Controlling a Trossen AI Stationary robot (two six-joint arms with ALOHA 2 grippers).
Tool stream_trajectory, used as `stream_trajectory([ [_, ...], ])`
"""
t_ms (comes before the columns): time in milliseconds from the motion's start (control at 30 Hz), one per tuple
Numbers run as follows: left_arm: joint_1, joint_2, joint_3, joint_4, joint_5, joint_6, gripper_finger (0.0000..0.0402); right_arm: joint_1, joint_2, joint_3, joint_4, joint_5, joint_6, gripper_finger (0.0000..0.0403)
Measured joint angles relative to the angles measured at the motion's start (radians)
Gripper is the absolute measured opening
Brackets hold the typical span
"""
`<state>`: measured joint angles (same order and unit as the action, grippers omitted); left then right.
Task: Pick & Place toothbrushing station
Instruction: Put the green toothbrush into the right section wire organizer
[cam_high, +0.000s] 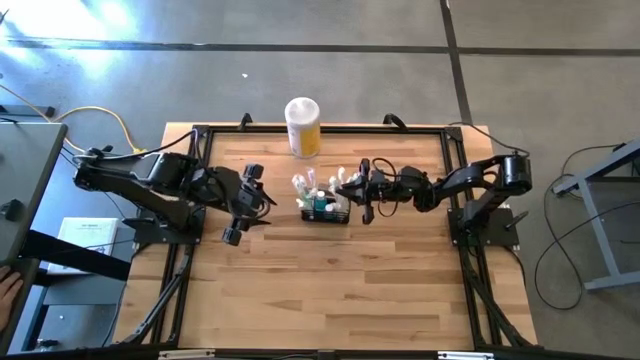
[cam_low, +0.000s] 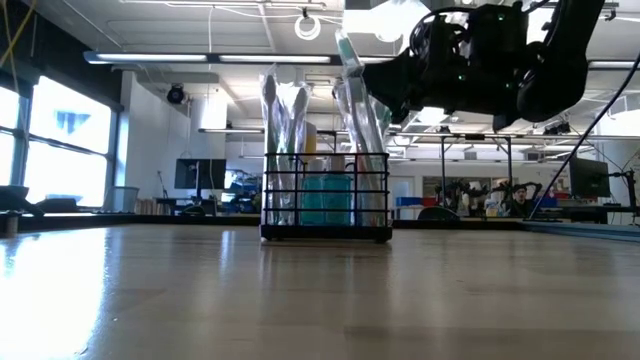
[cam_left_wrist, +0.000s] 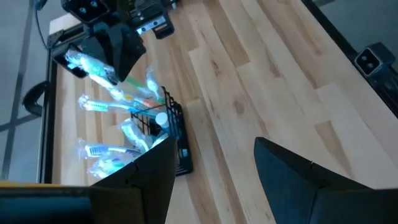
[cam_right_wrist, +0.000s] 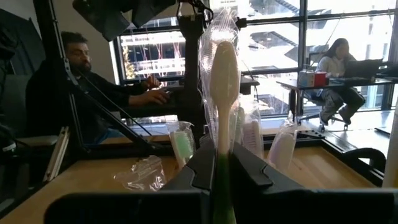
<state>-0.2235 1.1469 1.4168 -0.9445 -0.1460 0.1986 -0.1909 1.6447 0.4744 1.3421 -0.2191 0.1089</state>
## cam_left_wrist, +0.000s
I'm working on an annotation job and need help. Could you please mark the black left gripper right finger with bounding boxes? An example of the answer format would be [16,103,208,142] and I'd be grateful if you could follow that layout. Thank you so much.
[253,136,398,224]

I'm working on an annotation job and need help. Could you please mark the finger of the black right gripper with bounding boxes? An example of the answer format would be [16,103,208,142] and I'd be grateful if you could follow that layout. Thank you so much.
[93,22,147,83]
[51,43,91,79]

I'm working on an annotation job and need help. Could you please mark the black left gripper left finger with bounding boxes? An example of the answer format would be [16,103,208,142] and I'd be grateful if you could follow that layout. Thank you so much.
[0,136,178,224]

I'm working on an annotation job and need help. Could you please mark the green toothbrush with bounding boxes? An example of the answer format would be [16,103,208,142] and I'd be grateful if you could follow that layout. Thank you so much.
[119,118,154,154]
[64,49,121,86]
[87,154,138,180]
[107,76,166,107]

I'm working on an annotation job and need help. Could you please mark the blue toothbrush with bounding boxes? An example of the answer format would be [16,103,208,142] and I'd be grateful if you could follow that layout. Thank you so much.
[77,94,160,118]

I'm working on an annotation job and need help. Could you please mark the black wire toothbrush caddy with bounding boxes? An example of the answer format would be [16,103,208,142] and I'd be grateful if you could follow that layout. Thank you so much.
[130,86,194,177]

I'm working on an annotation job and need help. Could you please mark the black cable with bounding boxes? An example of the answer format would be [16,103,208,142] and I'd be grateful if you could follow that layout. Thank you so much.
[32,0,50,51]

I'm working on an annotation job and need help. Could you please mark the black arched handle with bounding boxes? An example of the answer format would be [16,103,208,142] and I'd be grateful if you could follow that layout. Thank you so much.
[22,80,49,118]

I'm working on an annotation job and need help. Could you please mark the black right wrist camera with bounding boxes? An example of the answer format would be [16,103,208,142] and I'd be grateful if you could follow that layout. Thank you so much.
[60,0,111,24]

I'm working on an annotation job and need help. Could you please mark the small table-level camera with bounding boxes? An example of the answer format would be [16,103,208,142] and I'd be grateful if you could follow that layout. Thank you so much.
[353,42,396,78]

